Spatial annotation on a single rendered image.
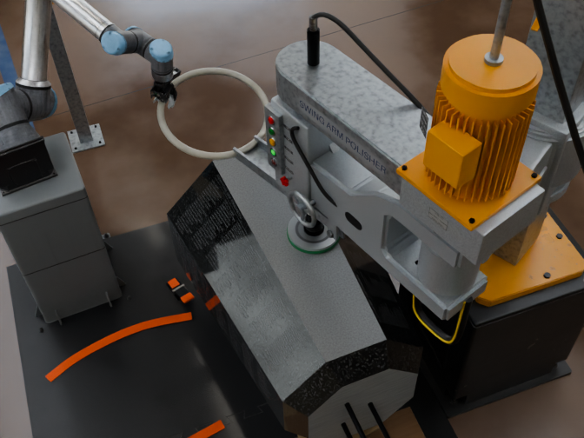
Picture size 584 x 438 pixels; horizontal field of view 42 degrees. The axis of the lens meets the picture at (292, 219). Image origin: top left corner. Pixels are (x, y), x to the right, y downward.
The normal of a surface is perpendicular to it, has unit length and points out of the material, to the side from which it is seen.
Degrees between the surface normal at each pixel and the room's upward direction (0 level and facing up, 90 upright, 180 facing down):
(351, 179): 4
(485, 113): 90
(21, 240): 90
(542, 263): 0
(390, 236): 90
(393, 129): 0
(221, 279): 45
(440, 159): 90
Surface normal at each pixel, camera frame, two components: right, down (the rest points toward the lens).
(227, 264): -0.65, -0.22
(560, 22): -0.64, 0.60
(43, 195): -0.03, -0.64
